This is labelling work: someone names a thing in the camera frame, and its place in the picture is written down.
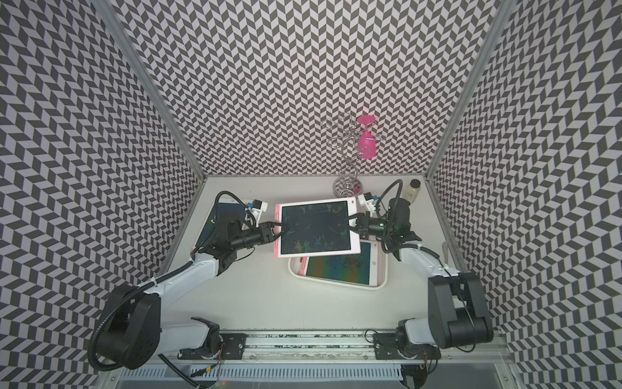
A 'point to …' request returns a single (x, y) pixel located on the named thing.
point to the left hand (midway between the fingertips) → (287, 230)
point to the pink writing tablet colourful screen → (218, 232)
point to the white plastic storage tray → (294, 267)
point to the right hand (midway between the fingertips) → (339, 227)
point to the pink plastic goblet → (367, 143)
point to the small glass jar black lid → (411, 193)
